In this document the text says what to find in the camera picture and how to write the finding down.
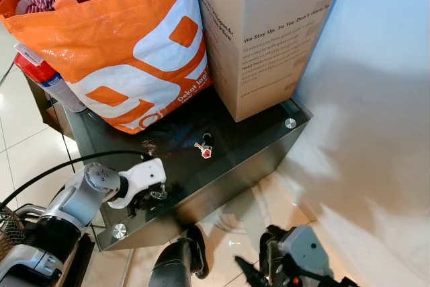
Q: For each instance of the small brown cardboard box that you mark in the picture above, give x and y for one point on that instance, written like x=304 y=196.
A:
x=59 y=120

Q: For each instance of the silver table bolt cap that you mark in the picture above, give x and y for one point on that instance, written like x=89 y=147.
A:
x=119 y=230
x=289 y=124

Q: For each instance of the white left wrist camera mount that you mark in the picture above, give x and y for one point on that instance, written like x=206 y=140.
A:
x=141 y=174

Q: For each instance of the large printed cardboard box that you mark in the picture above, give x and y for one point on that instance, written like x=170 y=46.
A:
x=269 y=31

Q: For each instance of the robot leg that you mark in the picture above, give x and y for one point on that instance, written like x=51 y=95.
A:
x=176 y=260

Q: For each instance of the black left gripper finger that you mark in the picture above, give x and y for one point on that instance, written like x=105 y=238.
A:
x=158 y=185
x=149 y=205

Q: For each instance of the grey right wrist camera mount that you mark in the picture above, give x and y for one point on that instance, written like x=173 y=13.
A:
x=306 y=250

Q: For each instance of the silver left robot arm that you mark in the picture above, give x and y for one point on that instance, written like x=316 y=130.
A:
x=74 y=196

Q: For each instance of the keys with red tag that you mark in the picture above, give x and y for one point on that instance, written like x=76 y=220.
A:
x=204 y=148

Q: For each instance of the red canister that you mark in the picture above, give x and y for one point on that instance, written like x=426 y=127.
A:
x=50 y=82

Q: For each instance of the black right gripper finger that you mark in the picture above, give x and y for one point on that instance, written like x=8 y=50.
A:
x=251 y=272

